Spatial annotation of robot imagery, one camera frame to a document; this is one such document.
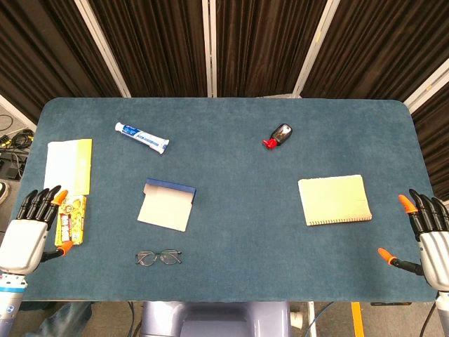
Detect blue floor cable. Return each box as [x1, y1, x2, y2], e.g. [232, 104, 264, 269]
[307, 300, 335, 337]

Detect white table leg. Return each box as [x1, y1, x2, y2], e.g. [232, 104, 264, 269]
[307, 300, 319, 337]

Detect white partition frame post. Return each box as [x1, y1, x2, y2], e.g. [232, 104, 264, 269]
[73, 0, 131, 98]
[291, 0, 340, 99]
[403, 66, 449, 113]
[0, 93, 38, 133]
[202, 0, 217, 98]

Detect blue felt table mat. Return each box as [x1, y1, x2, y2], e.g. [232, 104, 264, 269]
[0, 97, 438, 303]

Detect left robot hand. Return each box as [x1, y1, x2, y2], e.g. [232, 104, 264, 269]
[0, 185, 74, 277]

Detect yellow floor tape strip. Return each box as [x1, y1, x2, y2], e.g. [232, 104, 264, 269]
[351, 301, 364, 337]

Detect dark brown curtain panel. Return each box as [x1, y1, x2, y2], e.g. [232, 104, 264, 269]
[0, 0, 122, 122]
[215, 0, 329, 98]
[301, 0, 449, 103]
[410, 75, 449, 203]
[87, 0, 211, 98]

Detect black foot pedal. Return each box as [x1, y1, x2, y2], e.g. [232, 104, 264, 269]
[0, 159, 25, 182]

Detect blue jeans leg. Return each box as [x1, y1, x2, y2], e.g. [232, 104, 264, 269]
[24, 302, 94, 337]

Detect pale yellow spiral notebook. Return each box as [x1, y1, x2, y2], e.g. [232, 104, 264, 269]
[297, 174, 373, 227]

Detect thin metal frame eyeglasses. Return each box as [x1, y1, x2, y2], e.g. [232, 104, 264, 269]
[135, 249, 183, 266]

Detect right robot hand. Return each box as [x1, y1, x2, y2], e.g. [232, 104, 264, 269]
[377, 188, 449, 292]

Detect black bottle red cap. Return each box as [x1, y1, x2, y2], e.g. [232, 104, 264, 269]
[262, 123, 294, 151]

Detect white and yellow booklet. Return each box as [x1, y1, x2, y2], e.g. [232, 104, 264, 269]
[42, 138, 93, 201]

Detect yellow snack box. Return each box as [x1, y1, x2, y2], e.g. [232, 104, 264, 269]
[54, 194, 88, 248]

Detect grey robot torso base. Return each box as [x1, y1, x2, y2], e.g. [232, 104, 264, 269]
[140, 300, 292, 337]

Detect yellow black cable bundle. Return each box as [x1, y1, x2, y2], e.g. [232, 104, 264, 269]
[0, 128, 36, 159]

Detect white blue toothpaste tube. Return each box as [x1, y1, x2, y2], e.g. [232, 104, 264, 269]
[114, 121, 170, 156]

